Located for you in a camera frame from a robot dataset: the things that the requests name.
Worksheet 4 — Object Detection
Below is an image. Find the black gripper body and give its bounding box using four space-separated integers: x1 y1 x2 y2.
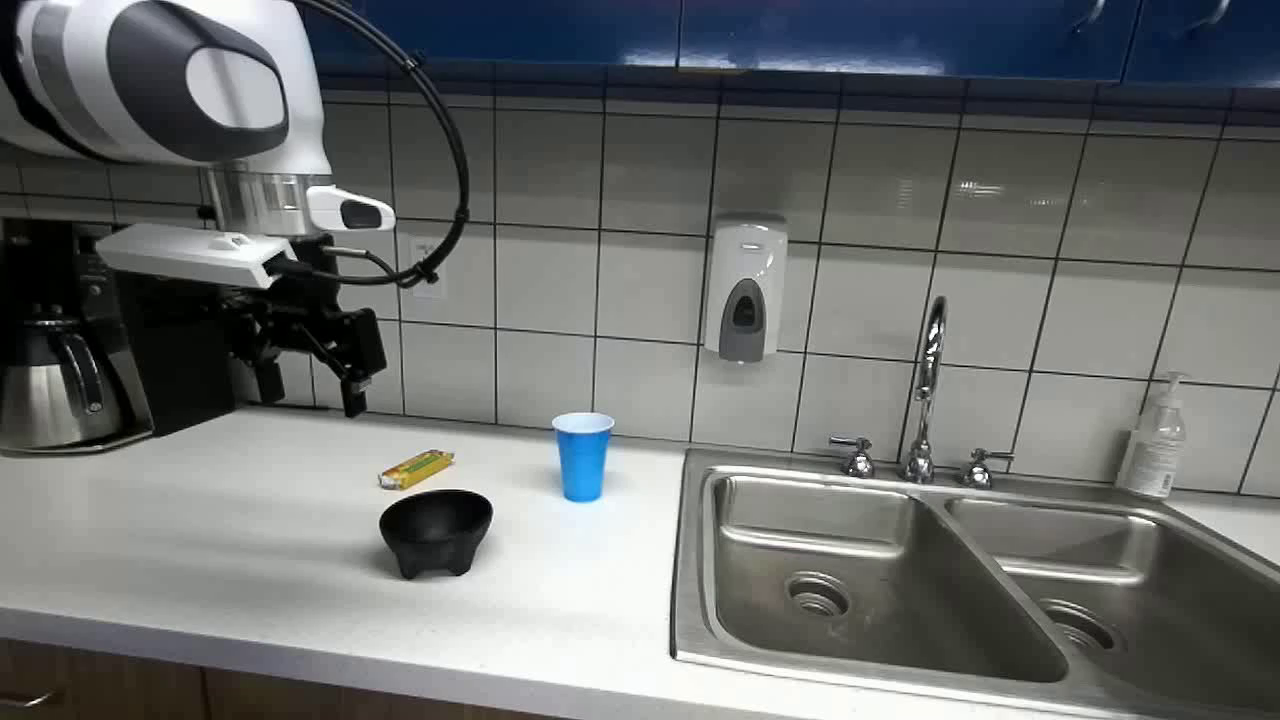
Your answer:
218 235 390 389

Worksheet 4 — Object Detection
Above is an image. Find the yellow orange snack bar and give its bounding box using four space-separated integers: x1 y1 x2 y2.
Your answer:
376 446 456 491

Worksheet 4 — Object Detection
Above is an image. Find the black footed bowl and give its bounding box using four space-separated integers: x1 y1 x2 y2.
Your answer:
376 487 495 583

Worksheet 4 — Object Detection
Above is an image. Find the black coffee maker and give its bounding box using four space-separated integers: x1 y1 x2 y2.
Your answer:
0 217 247 461

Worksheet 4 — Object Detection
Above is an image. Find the steel coffee carafe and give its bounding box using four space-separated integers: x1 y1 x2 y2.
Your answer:
0 310 132 450

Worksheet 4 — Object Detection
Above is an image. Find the blue plastic cup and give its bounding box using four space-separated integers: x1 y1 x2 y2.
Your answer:
546 408 619 509

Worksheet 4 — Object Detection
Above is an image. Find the brown wooden drawer front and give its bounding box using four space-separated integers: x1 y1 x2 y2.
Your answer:
0 635 210 720
200 663 537 720

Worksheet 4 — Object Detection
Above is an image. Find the blue cabinet door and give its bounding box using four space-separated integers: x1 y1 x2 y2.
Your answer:
1124 0 1280 91
297 0 683 71
674 0 1141 82

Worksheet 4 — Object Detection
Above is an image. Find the chrome faucet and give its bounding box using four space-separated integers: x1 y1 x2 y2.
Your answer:
896 291 953 483

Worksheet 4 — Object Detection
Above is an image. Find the stainless steel double sink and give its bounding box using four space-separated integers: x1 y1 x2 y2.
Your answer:
668 445 1280 720

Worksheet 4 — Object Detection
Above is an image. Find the clear pump bottle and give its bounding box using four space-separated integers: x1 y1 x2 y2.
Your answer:
1113 371 1193 505

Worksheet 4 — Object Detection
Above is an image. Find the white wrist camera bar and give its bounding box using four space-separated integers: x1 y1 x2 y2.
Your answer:
92 220 299 291

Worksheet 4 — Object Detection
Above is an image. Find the white wall soap dispenser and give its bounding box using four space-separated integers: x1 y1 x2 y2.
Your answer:
701 217 792 367

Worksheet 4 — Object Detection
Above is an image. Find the chrome faucet handle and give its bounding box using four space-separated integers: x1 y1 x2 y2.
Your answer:
823 432 883 479
958 445 1015 491

